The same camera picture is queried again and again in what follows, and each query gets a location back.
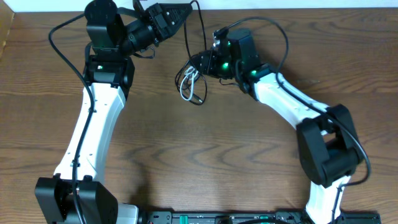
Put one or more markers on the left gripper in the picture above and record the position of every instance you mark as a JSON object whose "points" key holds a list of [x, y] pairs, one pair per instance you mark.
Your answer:
{"points": [[156, 23]]}

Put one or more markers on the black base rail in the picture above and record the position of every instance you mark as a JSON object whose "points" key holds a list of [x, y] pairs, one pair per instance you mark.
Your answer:
{"points": [[168, 217]]}

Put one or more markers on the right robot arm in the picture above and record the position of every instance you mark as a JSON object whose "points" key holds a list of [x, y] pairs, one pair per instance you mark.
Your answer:
{"points": [[328, 146]]}

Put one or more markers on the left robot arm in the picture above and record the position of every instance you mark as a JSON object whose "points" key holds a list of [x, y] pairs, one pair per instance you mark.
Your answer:
{"points": [[76, 192]]}

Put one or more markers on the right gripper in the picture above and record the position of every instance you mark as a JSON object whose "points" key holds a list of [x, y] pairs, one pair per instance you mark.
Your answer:
{"points": [[209, 65]]}

